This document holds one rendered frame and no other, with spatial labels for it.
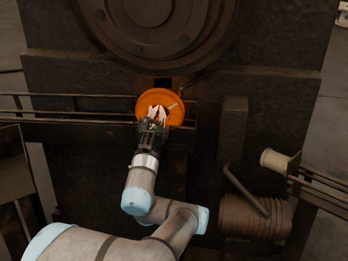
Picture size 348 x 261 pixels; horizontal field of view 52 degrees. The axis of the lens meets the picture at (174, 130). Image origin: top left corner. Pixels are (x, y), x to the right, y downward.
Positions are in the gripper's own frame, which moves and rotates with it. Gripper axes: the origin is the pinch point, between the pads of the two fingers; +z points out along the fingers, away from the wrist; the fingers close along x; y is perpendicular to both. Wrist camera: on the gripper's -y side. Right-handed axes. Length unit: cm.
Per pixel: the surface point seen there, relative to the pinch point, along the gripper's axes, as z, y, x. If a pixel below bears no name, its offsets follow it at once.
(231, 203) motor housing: -21.3, -16.1, -25.5
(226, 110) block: -2.5, 5.7, -20.8
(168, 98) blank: 0.9, 5.1, -3.1
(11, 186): -29.5, -5.5, 39.2
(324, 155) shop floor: 57, -97, -85
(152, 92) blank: 1.5, 6.4, 1.9
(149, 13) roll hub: -1.7, 36.6, -0.7
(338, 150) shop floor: 63, -99, -94
